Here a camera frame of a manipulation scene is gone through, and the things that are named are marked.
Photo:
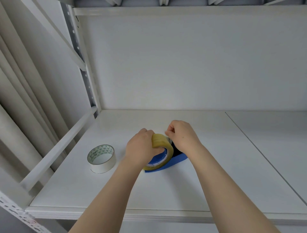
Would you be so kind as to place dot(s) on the person's right hand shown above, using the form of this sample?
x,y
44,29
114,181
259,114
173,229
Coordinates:
x,y
184,136

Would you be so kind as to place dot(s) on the person's left hand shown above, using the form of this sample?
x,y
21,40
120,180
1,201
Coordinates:
x,y
139,148

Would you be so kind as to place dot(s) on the person's right fingers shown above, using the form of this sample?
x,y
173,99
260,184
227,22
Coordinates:
x,y
170,130

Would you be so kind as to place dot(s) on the person's left thumb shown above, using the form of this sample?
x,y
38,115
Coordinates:
x,y
160,152

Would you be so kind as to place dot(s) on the yellow packing tape roll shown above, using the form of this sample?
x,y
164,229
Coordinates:
x,y
161,140

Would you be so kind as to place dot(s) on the person's right forearm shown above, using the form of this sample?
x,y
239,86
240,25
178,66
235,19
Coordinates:
x,y
225,192

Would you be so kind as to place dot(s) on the person's left forearm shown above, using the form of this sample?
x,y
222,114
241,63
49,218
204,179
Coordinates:
x,y
112,196

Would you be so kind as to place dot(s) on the blue tape dispenser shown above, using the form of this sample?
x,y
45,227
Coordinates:
x,y
179,158

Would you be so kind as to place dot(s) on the white tape roll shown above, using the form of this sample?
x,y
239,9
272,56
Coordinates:
x,y
102,165

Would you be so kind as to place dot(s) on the white metal shelf rack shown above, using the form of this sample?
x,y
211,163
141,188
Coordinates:
x,y
60,147

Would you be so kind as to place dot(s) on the beige curtain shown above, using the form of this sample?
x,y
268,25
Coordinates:
x,y
26,96

